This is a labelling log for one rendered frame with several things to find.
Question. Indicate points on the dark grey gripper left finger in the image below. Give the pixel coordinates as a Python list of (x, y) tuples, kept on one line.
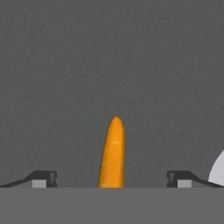
[(40, 176)]

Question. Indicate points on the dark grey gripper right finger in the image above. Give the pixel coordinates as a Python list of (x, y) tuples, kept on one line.
[(182, 176)]

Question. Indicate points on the pale grey round pot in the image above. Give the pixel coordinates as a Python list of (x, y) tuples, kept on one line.
[(218, 170)]

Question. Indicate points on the orange carrot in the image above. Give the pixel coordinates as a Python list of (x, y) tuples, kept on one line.
[(113, 154)]

